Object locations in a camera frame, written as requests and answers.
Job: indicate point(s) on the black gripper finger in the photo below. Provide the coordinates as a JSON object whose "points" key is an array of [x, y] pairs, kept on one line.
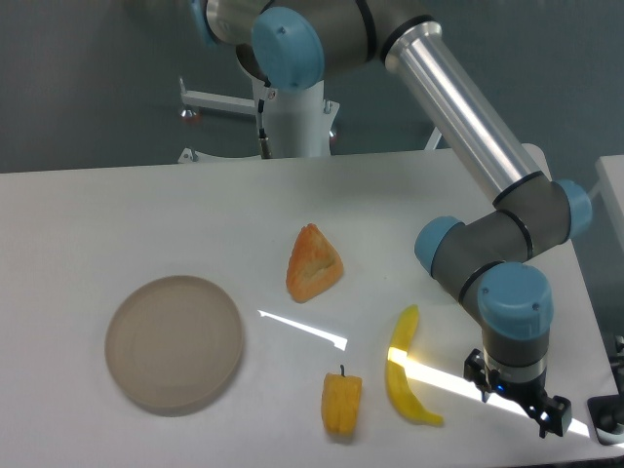
{"points": [[553, 415], [476, 371]]}

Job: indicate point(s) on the beige round plate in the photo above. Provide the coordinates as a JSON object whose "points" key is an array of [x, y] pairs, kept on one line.
{"points": [[174, 344]]}

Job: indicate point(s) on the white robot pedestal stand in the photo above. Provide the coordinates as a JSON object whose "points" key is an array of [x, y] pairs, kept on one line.
{"points": [[297, 124]]}

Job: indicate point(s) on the yellow banana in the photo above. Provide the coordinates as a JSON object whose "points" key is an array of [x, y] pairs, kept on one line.
{"points": [[398, 391]]}

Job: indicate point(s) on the orange pastry wedge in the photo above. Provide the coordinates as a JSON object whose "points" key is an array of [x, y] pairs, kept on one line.
{"points": [[314, 265]]}

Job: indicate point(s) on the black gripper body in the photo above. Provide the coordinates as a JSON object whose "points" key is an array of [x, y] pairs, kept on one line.
{"points": [[523, 385]]}

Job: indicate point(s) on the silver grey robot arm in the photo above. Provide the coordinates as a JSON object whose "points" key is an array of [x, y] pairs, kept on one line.
{"points": [[290, 47]]}

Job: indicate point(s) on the yellow bell pepper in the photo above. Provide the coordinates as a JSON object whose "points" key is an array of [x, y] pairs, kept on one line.
{"points": [[340, 402]]}

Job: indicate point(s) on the black clamp at table edge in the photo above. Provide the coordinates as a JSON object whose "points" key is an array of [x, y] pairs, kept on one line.
{"points": [[607, 411]]}

